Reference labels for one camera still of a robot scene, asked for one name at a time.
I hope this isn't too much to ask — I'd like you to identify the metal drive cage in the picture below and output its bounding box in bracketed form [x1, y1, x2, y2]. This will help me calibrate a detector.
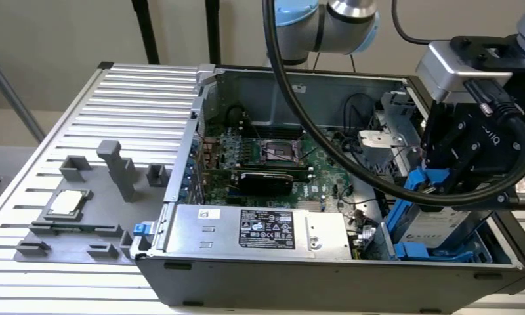
[356, 90, 434, 179]

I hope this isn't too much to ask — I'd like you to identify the CPU socket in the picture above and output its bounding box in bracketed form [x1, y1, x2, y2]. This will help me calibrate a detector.
[253, 137, 310, 165]

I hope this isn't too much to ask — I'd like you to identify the silver power supply unit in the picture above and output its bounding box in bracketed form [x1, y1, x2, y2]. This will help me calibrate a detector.
[156, 203, 356, 263]

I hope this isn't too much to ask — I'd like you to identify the blue drive bay cage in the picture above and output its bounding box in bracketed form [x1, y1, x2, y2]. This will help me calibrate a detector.
[377, 215, 496, 265]

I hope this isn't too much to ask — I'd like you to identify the aluminium profile post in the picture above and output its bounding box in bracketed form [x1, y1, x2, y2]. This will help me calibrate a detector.
[0, 42, 46, 144]

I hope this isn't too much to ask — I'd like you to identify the black wire loop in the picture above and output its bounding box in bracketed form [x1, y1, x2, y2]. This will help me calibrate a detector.
[342, 93, 378, 133]

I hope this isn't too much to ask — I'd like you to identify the green motherboard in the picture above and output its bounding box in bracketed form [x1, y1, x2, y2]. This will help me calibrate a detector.
[194, 123, 378, 215]

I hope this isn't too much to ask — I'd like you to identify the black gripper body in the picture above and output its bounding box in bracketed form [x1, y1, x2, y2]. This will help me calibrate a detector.
[422, 100, 525, 180]

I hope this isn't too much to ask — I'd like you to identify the grey parts rack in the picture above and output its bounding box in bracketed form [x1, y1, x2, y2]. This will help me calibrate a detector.
[12, 140, 172, 266]

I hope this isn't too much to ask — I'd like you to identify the black stand pole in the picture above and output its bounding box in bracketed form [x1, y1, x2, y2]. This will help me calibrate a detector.
[204, 0, 222, 65]
[130, 0, 161, 65]

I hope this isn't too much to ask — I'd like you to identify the CPU chip with silver lid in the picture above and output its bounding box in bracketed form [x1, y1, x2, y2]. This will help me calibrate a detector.
[42, 189, 93, 222]

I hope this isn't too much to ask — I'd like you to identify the open black PC case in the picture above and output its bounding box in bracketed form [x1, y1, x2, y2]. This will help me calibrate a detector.
[129, 64, 525, 312]

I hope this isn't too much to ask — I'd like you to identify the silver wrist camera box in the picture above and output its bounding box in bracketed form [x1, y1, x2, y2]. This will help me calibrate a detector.
[414, 40, 516, 103]

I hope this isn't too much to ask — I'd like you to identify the hard disk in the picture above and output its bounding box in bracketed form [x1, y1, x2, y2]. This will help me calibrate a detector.
[384, 166, 496, 261]

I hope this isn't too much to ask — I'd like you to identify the thick black camera cable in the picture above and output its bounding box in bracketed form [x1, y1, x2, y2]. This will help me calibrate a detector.
[261, 0, 525, 208]

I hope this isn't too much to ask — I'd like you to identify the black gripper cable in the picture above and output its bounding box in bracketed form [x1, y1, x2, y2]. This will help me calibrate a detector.
[390, 0, 434, 46]

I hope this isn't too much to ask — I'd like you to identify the blue plastic latch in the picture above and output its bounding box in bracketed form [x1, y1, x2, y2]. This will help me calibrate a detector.
[130, 220, 154, 238]

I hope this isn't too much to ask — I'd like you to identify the small black graphics card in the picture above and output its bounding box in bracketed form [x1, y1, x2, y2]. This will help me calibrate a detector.
[229, 169, 297, 198]

